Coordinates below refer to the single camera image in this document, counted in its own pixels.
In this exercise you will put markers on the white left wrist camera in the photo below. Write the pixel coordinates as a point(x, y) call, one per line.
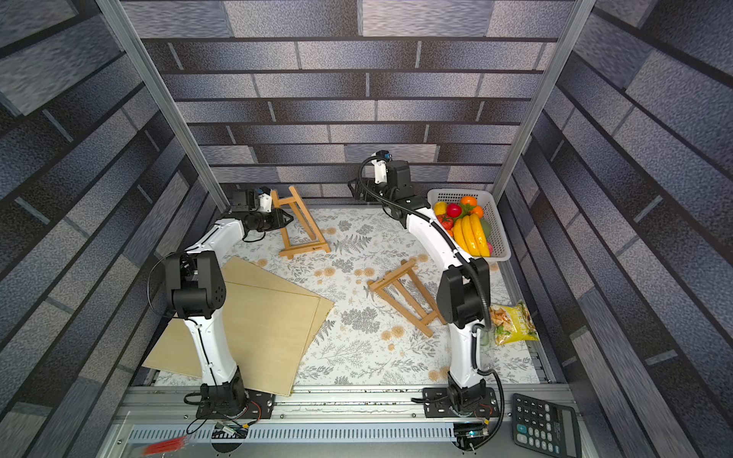
point(264, 200)

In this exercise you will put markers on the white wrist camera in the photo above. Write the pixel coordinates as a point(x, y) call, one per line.
point(379, 162)
point(264, 200)

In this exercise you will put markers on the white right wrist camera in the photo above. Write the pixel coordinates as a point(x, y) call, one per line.
point(379, 162)

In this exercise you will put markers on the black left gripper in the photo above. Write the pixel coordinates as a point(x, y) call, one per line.
point(278, 214)

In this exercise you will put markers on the red toy apple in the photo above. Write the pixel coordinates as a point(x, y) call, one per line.
point(454, 211)

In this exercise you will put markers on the small wooden easel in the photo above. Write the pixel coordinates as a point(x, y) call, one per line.
point(301, 213)

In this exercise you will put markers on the aluminium corner post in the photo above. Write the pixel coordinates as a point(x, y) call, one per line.
point(566, 43)
point(124, 31)

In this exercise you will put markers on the red toy tomato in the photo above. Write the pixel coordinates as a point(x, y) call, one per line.
point(446, 222)

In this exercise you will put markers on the yellow snack bag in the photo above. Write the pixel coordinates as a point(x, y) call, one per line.
point(512, 324)

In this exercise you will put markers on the yellow toy lemon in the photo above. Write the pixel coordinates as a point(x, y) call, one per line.
point(440, 209)

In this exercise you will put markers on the aluminium corner post right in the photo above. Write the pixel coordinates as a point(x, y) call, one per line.
point(566, 43)

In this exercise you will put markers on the aluminium corner post left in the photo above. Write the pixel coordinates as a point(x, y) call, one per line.
point(124, 31)

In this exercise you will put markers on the orange toy fruit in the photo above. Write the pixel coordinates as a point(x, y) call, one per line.
point(469, 201)

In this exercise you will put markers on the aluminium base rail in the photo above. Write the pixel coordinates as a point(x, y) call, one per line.
point(402, 420)

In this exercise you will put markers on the yellow toy bananas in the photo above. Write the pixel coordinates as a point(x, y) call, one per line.
point(470, 235)

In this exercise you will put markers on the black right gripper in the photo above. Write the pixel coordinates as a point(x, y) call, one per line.
point(366, 187)

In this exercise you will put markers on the white plastic fruit basket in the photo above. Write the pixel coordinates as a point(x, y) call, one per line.
point(495, 235)

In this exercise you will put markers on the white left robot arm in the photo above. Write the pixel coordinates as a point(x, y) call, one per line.
point(197, 292)

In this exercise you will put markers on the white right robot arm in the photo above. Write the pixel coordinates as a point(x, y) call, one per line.
point(463, 296)

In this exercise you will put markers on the thin plywood board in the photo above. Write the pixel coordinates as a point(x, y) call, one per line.
point(266, 332)
point(242, 272)

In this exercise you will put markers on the black calculator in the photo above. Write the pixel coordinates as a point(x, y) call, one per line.
point(545, 427)

